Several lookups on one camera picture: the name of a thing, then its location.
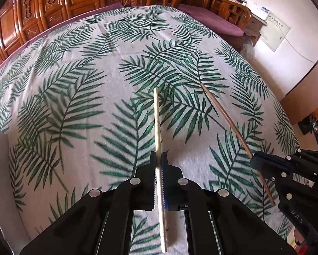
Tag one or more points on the carved wooden sofa bench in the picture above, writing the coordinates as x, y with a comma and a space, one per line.
68, 0

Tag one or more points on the wooden side table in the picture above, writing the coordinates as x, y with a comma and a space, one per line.
254, 28

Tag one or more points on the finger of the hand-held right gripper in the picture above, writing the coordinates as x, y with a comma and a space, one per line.
274, 160
270, 172

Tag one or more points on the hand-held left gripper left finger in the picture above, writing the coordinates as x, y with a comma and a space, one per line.
153, 183

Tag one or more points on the white box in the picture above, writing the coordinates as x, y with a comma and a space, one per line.
262, 11

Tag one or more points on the clear plastic bag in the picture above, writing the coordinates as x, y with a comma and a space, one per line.
247, 48

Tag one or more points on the brown board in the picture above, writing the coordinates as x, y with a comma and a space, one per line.
307, 90

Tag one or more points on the leaf printed tablecloth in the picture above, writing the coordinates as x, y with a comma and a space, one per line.
95, 85

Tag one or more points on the grey plastic tray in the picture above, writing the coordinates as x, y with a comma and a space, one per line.
2, 180

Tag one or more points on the carved wooden armchair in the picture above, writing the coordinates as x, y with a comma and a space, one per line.
222, 5

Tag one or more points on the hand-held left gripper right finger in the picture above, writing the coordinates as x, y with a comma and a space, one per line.
164, 183

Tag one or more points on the light bamboo chopstick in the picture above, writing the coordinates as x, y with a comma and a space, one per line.
157, 122

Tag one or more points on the purple armchair cushion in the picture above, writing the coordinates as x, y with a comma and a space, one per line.
212, 18

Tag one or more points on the brown wooden chopstick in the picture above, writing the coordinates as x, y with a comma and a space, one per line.
225, 114

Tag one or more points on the black bag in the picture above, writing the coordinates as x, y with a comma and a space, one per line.
309, 124

